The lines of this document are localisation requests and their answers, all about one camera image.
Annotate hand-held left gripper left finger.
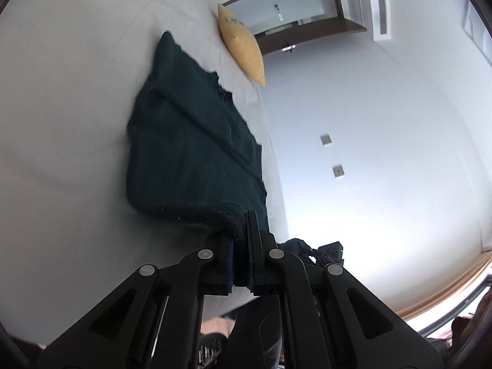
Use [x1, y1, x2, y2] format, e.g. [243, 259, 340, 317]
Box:
[36, 231, 236, 369]

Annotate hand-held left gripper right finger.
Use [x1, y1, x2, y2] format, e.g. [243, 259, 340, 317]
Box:
[246, 211, 443, 369]

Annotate dark green sweater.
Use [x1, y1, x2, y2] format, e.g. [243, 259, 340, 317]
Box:
[126, 31, 270, 288]

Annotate person's dark trousers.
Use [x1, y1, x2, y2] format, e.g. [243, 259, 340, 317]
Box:
[221, 298, 286, 369]

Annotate bed with white sheet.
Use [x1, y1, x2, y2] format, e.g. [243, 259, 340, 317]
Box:
[0, 0, 289, 348]

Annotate yellow pillow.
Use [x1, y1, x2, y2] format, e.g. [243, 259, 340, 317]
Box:
[217, 3, 266, 87]

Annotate white air vent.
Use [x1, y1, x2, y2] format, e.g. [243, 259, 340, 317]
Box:
[374, 0, 391, 36]

